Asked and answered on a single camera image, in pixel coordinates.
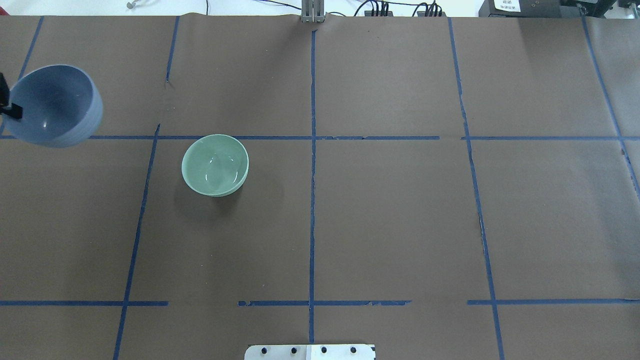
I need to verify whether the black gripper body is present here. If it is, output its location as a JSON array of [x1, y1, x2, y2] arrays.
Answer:
[[0, 72, 10, 108]]

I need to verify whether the blue bowl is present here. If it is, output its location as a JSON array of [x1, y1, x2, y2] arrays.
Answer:
[[1, 64, 104, 148]]

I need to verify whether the green bowl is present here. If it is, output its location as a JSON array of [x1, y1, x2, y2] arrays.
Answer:
[[181, 134, 250, 198]]

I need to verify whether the black desktop computer box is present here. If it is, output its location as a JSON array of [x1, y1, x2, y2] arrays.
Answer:
[[478, 0, 581, 19]]

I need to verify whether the aluminium frame post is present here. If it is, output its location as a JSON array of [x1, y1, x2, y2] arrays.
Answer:
[[301, 0, 327, 24]]

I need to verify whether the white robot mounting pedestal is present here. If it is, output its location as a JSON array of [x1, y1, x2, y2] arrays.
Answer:
[[244, 344, 377, 360]]

